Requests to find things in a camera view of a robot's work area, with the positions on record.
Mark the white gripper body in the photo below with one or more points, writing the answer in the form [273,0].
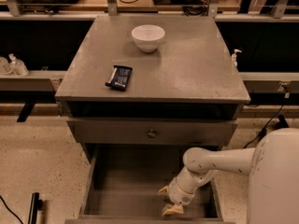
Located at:
[180,194]

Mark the grey drawer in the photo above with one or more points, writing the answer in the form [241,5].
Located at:
[152,131]
[123,184]

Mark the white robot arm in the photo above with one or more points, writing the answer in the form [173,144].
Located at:
[272,167]

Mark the grey top drawer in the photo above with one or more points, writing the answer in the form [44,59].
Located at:
[152,131]

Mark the grey drawer cabinet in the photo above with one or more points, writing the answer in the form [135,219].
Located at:
[189,76]

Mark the black stand leg right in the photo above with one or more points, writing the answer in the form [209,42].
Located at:
[282,123]

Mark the black stand foot left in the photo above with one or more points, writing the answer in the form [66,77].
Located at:
[35,205]

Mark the small pump bottle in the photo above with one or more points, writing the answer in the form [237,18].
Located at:
[234,56]

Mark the white ceramic bowl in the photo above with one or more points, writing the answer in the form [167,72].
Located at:
[148,37]

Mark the clear plastic bottle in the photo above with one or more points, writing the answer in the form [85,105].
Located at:
[18,66]
[5,66]

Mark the black bracket leg left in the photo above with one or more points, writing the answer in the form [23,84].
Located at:
[26,111]

